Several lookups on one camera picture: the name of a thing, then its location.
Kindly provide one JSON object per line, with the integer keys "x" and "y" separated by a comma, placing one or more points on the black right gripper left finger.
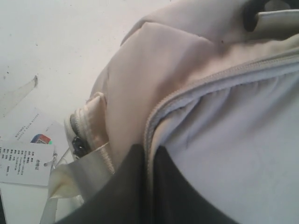
{"x": 121, "y": 200}

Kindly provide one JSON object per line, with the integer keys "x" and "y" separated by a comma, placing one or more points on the white paper hang tag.
{"x": 25, "y": 163}

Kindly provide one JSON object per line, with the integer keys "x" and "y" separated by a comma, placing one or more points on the white printed leaflet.
{"x": 24, "y": 125}

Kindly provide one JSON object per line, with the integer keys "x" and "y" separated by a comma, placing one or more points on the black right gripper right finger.
{"x": 175, "y": 201}

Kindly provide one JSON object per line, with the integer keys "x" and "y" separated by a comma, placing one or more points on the beige duffel bag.
{"x": 216, "y": 82}

